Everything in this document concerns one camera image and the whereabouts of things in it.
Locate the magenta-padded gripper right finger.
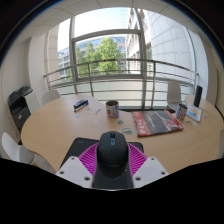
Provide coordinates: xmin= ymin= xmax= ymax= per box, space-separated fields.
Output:
xmin=126 ymin=142 xmax=170 ymax=189

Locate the white chair with wooden legs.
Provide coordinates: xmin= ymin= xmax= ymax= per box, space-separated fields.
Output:
xmin=0 ymin=131 xmax=56 ymax=174

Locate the black computer mouse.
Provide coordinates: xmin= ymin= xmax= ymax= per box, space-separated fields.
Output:
xmin=95 ymin=130 xmax=130 ymax=179

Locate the grey metal balcony railing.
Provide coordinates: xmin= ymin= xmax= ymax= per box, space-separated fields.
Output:
xmin=43 ymin=58 xmax=200 ymax=109

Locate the red colourful magazine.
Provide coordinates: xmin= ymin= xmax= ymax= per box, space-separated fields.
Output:
xmin=131 ymin=109 xmax=185 ymax=138

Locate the light open booklet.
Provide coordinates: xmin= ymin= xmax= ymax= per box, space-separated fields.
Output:
xmin=185 ymin=102 xmax=204 ymax=123

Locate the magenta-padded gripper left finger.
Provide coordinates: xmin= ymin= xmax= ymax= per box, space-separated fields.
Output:
xmin=54 ymin=142 xmax=100 ymax=189

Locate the black and blue stapler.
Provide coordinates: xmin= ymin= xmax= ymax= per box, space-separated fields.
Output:
xmin=73 ymin=98 xmax=90 ymax=113

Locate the black mouse pad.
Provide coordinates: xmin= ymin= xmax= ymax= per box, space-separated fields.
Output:
xmin=59 ymin=136 xmax=145 ymax=169

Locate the tall black speaker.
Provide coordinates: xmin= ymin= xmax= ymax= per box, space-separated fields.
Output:
xmin=193 ymin=84 xmax=204 ymax=108

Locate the colourful printed mug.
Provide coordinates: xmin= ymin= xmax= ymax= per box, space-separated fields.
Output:
xmin=105 ymin=100 xmax=120 ymax=119

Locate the green tree outside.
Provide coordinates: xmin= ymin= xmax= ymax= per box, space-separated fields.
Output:
xmin=75 ymin=36 xmax=125 ymax=76

